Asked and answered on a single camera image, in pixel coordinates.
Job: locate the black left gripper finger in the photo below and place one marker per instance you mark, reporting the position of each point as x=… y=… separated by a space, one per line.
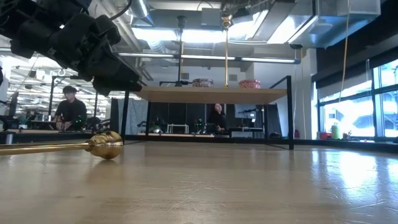
x=118 y=81

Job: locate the gold candlestick holder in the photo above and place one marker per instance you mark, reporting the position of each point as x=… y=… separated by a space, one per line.
x=227 y=22
x=105 y=144

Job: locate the purple round candle tin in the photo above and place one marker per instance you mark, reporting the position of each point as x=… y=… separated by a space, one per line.
x=202 y=83

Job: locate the pink round candle tin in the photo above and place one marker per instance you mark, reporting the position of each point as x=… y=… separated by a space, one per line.
x=249 y=84

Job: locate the grey fabric panel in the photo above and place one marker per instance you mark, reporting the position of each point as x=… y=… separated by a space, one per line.
x=133 y=116

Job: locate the person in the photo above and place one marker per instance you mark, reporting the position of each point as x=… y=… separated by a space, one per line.
x=71 y=110
x=217 y=119

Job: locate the small white table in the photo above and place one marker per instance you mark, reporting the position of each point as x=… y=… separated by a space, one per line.
x=178 y=125

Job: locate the long light bar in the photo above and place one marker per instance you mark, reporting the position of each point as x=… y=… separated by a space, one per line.
x=202 y=57

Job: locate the wooden shelf with black legs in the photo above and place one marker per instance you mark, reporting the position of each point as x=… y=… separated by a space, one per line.
x=211 y=95

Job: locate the grey ceiling box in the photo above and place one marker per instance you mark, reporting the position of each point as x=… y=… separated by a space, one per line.
x=211 y=17

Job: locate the grey screen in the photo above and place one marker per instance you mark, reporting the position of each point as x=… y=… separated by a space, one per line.
x=244 y=110

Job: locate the red container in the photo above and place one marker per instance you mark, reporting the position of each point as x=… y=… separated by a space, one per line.
x=325 y=136

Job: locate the green bottle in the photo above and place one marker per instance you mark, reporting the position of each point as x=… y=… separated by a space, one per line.
x=335 y=132

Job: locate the round silver ventilation duct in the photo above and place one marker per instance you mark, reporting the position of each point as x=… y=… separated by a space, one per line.
x=140 y=11

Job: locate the silver metal post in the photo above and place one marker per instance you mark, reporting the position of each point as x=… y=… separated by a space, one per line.
x=9 y=141

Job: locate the rectangular silver ventilation duct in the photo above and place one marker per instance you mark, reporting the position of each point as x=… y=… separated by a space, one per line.
x=311 y=25

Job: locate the black metal table frame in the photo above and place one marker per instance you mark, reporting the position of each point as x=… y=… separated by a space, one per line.
x=342 y=144

